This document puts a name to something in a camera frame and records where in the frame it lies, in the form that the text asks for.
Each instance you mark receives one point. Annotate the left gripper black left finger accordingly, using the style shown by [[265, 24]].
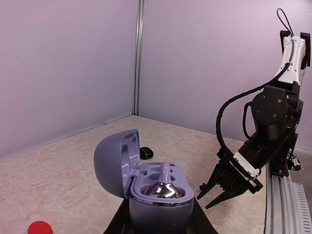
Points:
[[120, 223]]

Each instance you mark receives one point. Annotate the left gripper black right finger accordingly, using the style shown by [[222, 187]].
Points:
[[199, 223]]

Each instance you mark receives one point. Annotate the front aluminium rail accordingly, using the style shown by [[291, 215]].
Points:
[[287, 210]]

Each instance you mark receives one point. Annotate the black charging case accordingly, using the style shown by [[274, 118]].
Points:
[[146, 153]]

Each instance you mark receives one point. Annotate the purple earbud charging case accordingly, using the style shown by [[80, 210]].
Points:
[[160, 198]]

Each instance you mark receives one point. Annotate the red round charging case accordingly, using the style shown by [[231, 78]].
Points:
[[39, 227]]

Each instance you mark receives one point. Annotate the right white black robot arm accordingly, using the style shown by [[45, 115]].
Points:
[[276, 110]]

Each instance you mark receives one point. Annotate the right aluminium frame post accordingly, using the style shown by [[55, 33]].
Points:
[[138, 57]]

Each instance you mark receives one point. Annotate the silver earbud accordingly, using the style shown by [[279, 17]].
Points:
[[163, 187]]

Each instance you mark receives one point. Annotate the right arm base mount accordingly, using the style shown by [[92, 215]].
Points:
[[282, 167]]

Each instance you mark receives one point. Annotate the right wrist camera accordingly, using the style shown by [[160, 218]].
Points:
[[247, 166]]

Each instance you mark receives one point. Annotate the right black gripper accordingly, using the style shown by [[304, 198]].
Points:
[[230, 180]]

